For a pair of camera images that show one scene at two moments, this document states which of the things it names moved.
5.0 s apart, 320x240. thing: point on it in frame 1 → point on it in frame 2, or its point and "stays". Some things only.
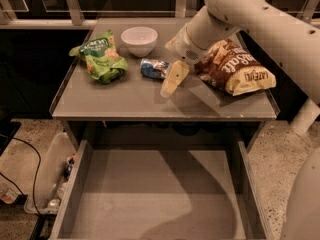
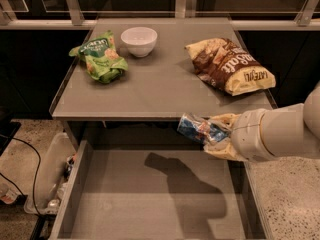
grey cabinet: [125, 84] stays
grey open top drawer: [162, 189] stays
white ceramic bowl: [139, 40] stays
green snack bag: [101, 58] stays
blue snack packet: [154, 68] → [202, 130]
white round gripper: [184, 48] → [247, 134]
